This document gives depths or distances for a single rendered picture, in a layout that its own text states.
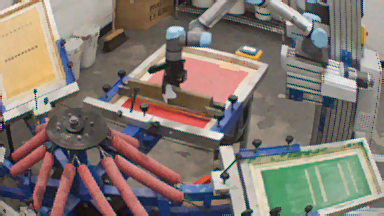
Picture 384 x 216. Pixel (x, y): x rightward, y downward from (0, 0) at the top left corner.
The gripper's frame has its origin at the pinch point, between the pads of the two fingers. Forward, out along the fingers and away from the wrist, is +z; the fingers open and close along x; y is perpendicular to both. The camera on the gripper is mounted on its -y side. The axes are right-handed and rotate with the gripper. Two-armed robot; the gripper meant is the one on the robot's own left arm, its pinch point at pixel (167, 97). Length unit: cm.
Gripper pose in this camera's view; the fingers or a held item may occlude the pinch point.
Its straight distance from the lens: 299.7
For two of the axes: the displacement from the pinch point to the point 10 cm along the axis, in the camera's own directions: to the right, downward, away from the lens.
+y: 9.1, 2.3, -3.3
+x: 4.0, -4.4, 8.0
